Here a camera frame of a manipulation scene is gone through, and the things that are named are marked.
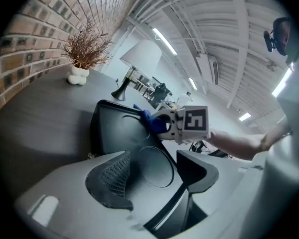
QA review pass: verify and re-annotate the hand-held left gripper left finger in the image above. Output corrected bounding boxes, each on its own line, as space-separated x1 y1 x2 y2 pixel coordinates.
14 150 151 239

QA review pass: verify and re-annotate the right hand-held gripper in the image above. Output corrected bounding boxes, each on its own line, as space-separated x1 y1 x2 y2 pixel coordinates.
151 105 212 145

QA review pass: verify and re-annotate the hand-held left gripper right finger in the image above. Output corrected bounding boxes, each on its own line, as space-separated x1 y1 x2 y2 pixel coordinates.
176 150 268 224

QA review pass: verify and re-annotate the blue cloth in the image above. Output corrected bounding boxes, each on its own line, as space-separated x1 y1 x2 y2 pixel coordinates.
134 104 169 134

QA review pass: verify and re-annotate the black box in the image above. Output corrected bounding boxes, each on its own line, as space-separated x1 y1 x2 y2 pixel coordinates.
89 99 209 235

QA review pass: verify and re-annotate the person's right forearm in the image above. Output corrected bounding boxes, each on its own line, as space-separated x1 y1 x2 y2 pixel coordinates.
209 118 290 161

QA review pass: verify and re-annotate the white ceiling air conditioner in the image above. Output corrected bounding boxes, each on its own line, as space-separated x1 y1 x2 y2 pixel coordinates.
196 53 219 86

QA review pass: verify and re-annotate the white shade table lamp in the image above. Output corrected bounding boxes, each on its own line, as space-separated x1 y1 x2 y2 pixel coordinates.
111 39 162 101

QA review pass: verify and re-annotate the dried plant in white vase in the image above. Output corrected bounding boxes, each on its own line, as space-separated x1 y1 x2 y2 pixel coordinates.
62 21 113 86

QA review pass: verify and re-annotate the person's grey t-shirt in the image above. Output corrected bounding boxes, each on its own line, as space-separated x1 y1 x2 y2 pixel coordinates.
276 41 299 144

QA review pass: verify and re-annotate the person's head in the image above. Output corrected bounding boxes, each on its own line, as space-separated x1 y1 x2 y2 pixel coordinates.
273 17 294 57

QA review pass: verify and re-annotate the black head camera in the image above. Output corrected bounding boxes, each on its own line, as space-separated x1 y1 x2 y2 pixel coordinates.
263 30 278 53

